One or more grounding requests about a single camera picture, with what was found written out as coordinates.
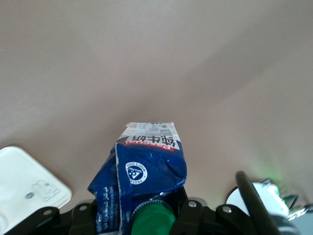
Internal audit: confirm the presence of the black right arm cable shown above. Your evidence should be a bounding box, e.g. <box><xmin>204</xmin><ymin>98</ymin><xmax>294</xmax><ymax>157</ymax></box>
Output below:
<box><xmin>235</xmin><ymin>170</ymin><xmax>284</xmax><ymax>235</ymax></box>

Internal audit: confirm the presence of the blue milk carton green cap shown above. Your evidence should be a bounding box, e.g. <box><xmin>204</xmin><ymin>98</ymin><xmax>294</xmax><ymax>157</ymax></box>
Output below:
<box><xmin>87</xmin><ymin>121</ymin><xmax>188</xmax><ymax>235</ymax></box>

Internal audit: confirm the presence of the white rectangular tray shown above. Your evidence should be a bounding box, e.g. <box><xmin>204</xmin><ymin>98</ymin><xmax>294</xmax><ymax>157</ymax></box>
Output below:
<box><xmin>0</xmin><ymin>146</ymin><xmax>73</xmax><ymax>235</ymax></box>

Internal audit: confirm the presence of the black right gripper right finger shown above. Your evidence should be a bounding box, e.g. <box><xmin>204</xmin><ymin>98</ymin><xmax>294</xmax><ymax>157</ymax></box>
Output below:
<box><xmin>171</xmin><ymin>188</ymin><xmax>277</xmax><ymax>235</ymax></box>

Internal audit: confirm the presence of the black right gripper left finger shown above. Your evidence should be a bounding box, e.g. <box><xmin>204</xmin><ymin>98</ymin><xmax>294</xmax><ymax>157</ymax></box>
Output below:
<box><xmin>14</xmin><ymin>199</ymin><xmax>98</xmax><ymax>235</ymax></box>

